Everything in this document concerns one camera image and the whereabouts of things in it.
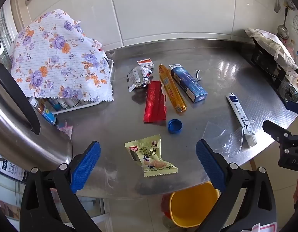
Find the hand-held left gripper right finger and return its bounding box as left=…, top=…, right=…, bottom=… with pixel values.
left=196, top=139, right=277, bottom=232

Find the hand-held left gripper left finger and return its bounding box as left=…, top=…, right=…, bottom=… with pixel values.
left=20, top=140, right=111, bottom=232

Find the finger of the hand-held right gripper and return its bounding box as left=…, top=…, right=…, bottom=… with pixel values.
left=284, top=99, right=298, bottom=118
left=262, top=119, right=293, bottom=145

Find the white tube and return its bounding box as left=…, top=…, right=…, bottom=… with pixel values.
left=226, top=93, right=258, bottom=147

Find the yellow bin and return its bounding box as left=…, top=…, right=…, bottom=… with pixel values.
left=169, top=181, right=221, bottom=228

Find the blue bottle cap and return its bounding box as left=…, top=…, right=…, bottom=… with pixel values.
left=168, top=119, right=183, bottom=135

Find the green snack packet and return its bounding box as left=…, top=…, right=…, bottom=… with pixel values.
left=125, top=135, right=179, bottom=177

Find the red foil wrapper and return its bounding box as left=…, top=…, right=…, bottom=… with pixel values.
left=143, top=80, right=168, bottom=124

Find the clear cut plastic bottle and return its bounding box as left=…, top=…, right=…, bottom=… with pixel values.
left=194, top=66, right=227, bottom=84

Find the clear plastic piece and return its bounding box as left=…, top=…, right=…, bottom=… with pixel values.
left=202, top=121, right=244, bottom=156

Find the pink crumpled wrapper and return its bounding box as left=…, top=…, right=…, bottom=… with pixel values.
left=58, top=123, right=73, bottom=141

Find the black appliance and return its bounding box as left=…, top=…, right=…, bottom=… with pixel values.
left=250, top=37, right=298, bottom=102

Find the white plastic tray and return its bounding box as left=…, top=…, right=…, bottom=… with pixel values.
left=52, top=58, right=115, bottom=115

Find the red plastic bag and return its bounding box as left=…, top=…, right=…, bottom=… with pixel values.
left=161, top=193, right=173, bottom=219

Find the brown bottle with blue label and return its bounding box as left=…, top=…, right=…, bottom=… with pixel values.
left=28, top=97, right=58, bottom=126

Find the small white bottle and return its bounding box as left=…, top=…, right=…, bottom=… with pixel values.
left=58, top=98, right=70, bottom=110

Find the beige bag on stove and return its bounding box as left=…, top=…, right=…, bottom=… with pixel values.
left=244, top=28, right=298, bottom=71

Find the white and blue carton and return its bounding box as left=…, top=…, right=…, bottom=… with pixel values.
left=0, top=161, right=28, bottom=182

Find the hanging metal skimmer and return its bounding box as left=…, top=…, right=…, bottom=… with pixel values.
left=277, top=5, right=290, bottom=41

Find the blue toothpaste box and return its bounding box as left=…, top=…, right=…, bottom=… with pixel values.
left=169, top=64, right=208, bottom=103

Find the yellow sausage wrapper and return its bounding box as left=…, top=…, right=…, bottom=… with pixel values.
left=159, top=63, right=187, bottom=113

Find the crumpled silver wrapper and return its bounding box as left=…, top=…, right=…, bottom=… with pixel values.
left=127, top=66, right=153, bottom=92

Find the floral printed cloth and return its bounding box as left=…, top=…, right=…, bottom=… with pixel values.
left=11, top=9, right=114, bottom=104

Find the small white and red box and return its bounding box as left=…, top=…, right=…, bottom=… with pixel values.
left=137, top=58, right=155, bottom=69

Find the steel pot with black handle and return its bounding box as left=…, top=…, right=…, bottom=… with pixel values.
left=0, top=55, right=73, bottom=172

